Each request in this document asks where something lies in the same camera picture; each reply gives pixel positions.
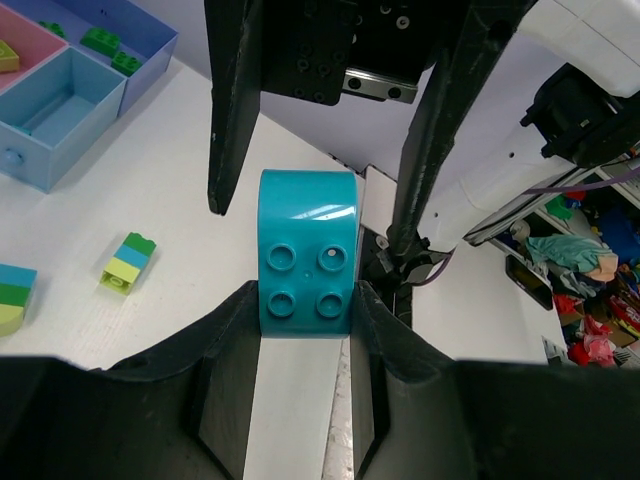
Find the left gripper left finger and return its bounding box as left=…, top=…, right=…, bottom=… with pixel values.
left=1, top=281, right=261, bottom=479

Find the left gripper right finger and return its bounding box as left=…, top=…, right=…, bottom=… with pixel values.
left=350, top=281, right=639, bottom=479

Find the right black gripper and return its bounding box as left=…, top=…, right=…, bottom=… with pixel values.
left=204, top=0, right=535, bottom=255

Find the teal curved lego brick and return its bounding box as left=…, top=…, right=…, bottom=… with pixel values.
left=257, top=170, right=359, bottom=338

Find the curved three-colour lego stack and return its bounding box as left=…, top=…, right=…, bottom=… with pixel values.
left=0, top=264, right=37, bottom=337

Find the dark green small lego brick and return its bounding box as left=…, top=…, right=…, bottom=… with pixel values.
left=80, top=27, right=121, bottom=58

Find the blue small lego brick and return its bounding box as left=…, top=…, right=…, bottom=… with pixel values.
left=14, top=126, right=32, bottom=137

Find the yellow-green lego brick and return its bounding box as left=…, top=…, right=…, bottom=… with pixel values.
left=0, top=40, right=21, bottom=74

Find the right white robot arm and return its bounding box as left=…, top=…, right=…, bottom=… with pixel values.
left=204, top=1, right=639, bottom=256

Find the periwinkle blue container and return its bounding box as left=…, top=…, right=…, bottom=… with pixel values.
left=54, top=0, right=180, bottom=119

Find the light blue container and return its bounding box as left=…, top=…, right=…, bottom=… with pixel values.
left=1, top=48, right=127, bottom=192

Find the pink container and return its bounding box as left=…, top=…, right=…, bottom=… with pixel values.
left=1, top=4, right=68, bottom=90

